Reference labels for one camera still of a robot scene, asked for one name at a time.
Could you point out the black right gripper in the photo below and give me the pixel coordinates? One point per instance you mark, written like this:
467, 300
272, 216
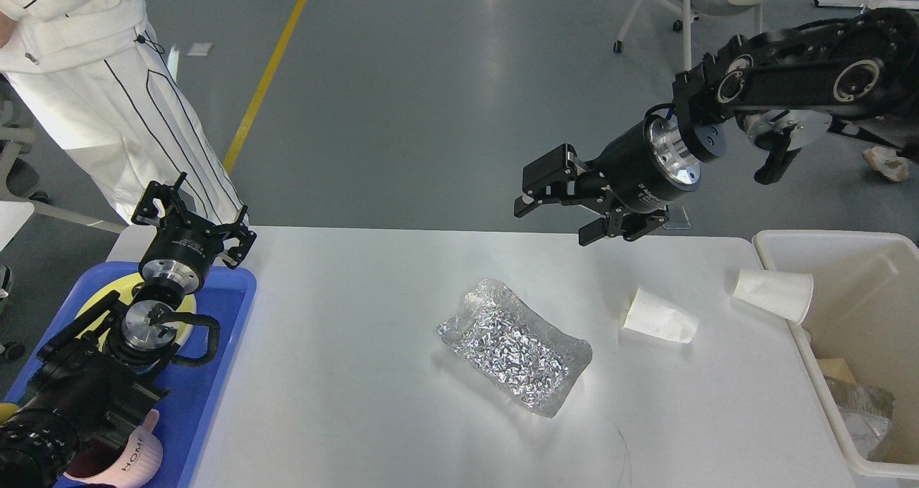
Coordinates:
646, 168

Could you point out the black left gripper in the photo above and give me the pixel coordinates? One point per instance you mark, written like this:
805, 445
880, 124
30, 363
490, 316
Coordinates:
180, 257

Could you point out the yellow plastic plate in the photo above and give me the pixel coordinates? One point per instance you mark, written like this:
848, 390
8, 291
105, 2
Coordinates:
125, 285

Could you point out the pink mug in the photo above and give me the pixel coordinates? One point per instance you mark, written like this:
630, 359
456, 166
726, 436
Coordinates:
132, 465

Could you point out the foil wrapper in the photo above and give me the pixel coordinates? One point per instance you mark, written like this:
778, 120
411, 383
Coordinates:
868, 414

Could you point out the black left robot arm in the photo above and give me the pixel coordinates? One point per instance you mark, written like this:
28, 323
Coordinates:
96, 378

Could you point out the floor socket plate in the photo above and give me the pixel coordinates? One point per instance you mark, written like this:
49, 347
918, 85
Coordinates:
678, 218

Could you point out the white paper cup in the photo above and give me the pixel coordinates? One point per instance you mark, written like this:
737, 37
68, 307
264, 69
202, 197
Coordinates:
784, 294
660, 318

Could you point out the silver foil bag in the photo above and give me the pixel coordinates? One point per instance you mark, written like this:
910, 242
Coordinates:
510, 344

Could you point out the white side table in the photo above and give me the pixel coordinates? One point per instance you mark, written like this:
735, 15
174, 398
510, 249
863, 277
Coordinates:
14, 215

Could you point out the blue plastic tray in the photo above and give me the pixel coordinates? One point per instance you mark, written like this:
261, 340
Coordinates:
187, 413

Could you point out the person in white trousers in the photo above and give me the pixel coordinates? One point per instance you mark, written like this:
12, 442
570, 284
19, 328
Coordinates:
95, 77

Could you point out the person in dark trousers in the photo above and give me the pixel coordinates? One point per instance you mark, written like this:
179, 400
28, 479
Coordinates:
887, 162

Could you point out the white plastic bin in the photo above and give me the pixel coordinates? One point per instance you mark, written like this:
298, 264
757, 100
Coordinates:
865, 311

